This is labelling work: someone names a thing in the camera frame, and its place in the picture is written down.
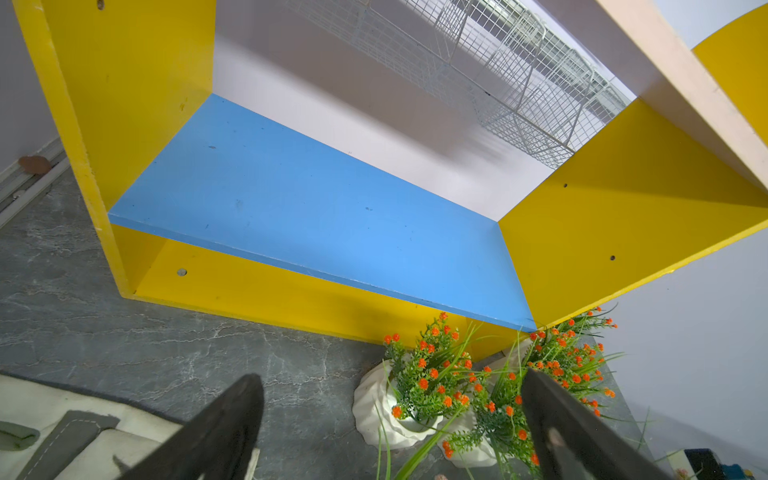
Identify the orange flower pot left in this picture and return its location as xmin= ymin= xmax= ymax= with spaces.
xmin=352 ymin=312 xmax=479 ymax=479

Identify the orange flower pot middle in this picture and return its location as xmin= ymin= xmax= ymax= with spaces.
xmin=440 ymin=307 xmax=617 ymax=479

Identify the orange flower pot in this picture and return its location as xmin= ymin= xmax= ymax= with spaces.
xmin=352 ymin=312 xmax=479 ymax=479
xmin=440 ymin=307 xmax=617 ymax=479

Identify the white wire basket rear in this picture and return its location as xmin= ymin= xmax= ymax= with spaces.
xmin=286 ymin=0 xmax=631 ymax=169

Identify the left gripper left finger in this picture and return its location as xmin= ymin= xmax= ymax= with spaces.
xmin=121 ymin=374 xmax=265 ymax=480

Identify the yellow rack with shelves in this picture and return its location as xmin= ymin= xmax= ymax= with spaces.
xmin=14 ymin=1 xmax=767 ymax=355

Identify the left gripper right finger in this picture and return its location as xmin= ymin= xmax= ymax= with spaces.
xmin=521 ymin=371 xmax=670 ymax=480

